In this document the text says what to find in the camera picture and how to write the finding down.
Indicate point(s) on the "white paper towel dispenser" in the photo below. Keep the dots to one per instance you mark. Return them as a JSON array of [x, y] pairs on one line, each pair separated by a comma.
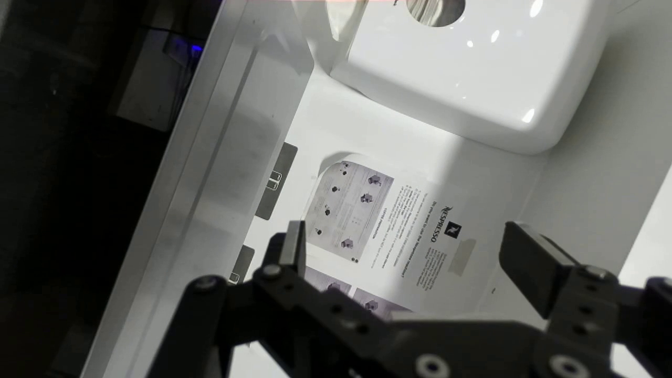
[[455, 85]]

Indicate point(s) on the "coffee machine text poster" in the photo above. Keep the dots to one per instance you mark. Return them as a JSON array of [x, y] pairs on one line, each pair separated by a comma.
[[401, 222]]

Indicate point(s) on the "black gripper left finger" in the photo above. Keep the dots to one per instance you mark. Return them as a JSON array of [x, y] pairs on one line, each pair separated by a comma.
[[296, 307]]

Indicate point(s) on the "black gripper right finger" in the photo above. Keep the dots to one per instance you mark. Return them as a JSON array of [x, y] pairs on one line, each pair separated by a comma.
[[554, 280]]

